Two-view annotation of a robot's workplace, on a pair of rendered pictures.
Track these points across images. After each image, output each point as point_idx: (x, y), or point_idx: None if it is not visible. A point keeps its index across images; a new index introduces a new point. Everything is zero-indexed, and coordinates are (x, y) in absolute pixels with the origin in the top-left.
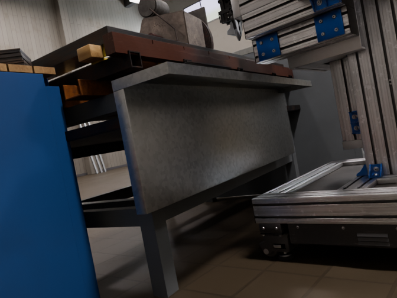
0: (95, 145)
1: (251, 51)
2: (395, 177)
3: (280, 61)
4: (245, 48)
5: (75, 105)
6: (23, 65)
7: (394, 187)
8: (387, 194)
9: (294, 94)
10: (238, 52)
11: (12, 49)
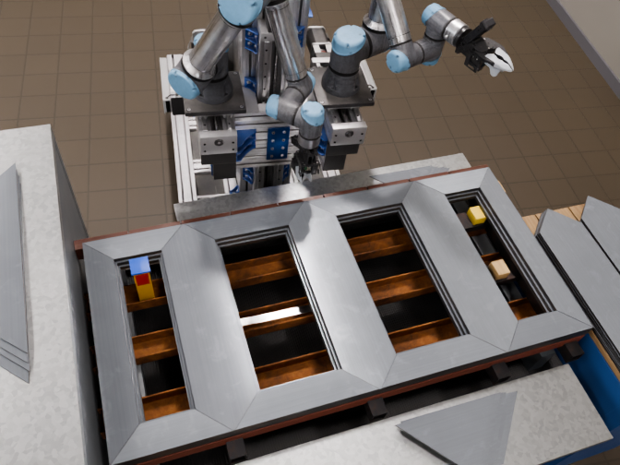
0: (436, 384)
1: (66, 271)
2: (296, 178)
3: (70, 244)
4: (65, 279)
5: (493, 248)
6: (541, 213)
7: (325, 172)
8: (339, 172)
9: (84, 271)
10: (68, 297)
11: (553, 211)
